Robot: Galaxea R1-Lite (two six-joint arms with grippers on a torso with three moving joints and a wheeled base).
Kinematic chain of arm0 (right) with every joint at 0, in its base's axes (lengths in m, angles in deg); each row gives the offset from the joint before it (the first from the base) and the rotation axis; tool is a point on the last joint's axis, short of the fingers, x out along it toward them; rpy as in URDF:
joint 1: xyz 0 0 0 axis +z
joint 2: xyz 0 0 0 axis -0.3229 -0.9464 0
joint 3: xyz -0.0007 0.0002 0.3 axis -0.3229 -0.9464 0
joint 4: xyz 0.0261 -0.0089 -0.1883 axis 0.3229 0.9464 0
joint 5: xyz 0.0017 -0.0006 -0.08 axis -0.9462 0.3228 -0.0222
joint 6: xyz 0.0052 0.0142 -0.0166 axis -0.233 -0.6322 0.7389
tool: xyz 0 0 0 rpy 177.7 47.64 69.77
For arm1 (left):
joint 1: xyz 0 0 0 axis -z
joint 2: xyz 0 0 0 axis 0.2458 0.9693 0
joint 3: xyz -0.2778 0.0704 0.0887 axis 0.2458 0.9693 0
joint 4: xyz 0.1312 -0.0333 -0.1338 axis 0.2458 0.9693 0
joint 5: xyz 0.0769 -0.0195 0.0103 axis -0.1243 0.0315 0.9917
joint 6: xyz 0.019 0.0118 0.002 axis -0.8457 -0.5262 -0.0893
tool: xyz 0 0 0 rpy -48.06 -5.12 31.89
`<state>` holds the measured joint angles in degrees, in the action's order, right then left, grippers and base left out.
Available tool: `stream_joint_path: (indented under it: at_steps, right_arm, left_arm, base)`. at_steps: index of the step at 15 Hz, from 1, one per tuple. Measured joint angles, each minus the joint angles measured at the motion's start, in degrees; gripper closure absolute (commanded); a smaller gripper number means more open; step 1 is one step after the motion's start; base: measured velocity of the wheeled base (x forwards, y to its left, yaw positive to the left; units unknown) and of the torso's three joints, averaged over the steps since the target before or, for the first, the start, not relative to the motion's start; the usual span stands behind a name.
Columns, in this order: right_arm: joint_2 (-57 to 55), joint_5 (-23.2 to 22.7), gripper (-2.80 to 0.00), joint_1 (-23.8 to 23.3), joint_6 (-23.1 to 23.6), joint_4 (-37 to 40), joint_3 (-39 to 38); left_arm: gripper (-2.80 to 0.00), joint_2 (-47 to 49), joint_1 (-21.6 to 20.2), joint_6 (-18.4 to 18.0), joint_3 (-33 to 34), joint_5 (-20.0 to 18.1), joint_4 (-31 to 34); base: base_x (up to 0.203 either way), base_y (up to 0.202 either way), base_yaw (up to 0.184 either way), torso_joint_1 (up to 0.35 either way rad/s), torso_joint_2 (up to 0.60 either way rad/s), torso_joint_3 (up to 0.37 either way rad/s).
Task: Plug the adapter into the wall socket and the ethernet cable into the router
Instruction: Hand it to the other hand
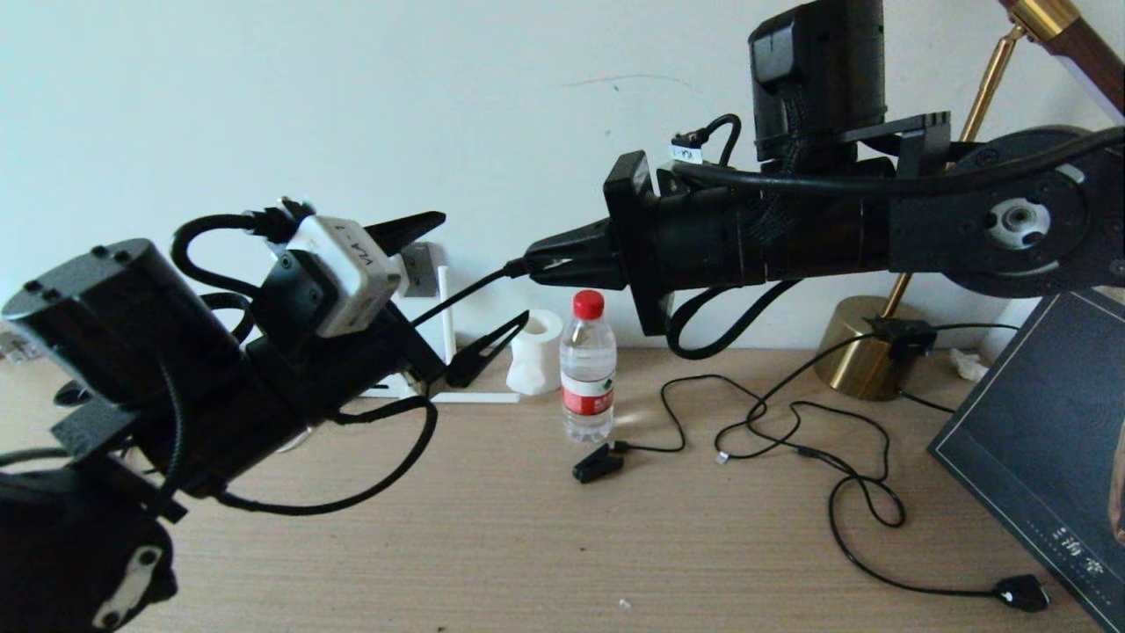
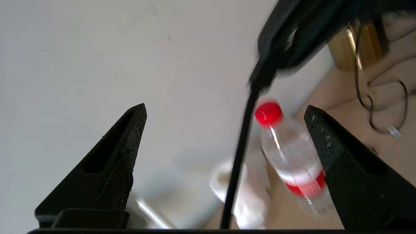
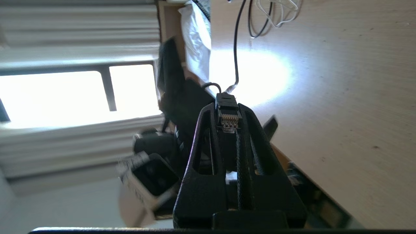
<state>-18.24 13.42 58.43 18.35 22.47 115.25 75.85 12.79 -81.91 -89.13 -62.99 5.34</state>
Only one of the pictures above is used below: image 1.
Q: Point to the clear plastic object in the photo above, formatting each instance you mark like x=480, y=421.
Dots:
x=7, y=347

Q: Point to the white router with antennas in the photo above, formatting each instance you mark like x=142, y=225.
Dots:
x=447, y=338

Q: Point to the water bottle with red cap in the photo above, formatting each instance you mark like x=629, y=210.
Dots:
x=587, y=369

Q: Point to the dark teal gift bag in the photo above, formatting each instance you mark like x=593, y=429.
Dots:
x=1037, y=440

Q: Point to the black inline adapter box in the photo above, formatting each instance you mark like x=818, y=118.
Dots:
x=901, y=337

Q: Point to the brass desk lamp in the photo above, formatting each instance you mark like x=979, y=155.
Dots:
x=848, y=360

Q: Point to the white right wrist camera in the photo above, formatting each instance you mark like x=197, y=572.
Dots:
x=687, y=151

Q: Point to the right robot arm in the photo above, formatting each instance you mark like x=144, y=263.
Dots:
x=879, y=229

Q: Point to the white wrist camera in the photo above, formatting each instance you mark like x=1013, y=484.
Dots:
x=347, y=272
x=687, y=151

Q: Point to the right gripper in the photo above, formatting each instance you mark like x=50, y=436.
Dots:
x=637, y=246

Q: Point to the white toilet paper roll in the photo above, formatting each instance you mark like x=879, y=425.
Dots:
x=540, y=369

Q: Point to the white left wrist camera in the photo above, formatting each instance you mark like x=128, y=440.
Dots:
x=347, y=272

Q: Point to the crumpled white tissue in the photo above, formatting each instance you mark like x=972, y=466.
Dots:
x=967, y=365

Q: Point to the black round desk grommet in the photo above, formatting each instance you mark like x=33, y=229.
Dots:
x=70, y=393

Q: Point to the grey wall socket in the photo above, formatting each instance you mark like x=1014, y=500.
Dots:
x=420, y=272

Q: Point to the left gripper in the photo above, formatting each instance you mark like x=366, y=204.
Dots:
x=352, y=360

